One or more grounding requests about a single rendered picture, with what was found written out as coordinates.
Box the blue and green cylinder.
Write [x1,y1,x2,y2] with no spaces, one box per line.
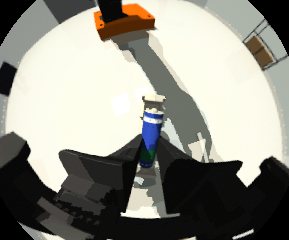
[139,108,164,168]

